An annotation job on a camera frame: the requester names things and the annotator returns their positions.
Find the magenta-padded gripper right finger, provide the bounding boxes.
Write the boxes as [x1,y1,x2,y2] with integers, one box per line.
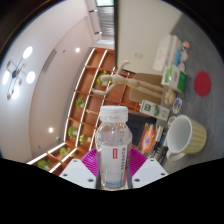
[128,147,169,189]

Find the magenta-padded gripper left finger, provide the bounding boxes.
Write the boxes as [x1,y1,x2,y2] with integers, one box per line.
[59,147,101,189]

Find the clear plastic water bottle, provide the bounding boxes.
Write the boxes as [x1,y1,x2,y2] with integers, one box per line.
[94,105,133,191]

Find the wooden artist mannequin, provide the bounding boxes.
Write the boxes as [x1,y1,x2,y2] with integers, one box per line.
[90,59,177,105]

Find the green and white carton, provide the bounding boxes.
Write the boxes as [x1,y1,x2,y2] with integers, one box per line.
[139,99,171,122]

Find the green and white box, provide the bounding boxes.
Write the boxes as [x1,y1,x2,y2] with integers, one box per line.
[160,64,188,93]

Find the branched ceiling chandelier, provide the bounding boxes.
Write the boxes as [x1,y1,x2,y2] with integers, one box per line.
[1,45,37,101]

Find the dark office chair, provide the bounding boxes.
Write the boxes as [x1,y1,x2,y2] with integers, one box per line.
[126,113,148,144]

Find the flat round red coaster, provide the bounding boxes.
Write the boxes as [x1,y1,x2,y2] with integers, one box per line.
[193,70,212,98]

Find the yellow striped mug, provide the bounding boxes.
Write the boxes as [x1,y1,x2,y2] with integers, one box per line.
[165,114,208,163]

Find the window with grey curtain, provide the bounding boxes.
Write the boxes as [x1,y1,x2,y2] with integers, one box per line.
[87,0,116,41]

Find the ceiling air vent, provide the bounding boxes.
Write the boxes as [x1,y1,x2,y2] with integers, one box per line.
[41,49,58,73]

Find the wooden shelf unit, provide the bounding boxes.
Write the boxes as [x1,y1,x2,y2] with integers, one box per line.
[26,47,141,176]

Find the tan chair back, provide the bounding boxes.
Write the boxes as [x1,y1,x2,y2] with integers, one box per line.
[128,72,171,104]

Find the book stack with orange cover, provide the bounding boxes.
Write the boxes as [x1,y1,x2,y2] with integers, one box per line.
[137,122,171,164]

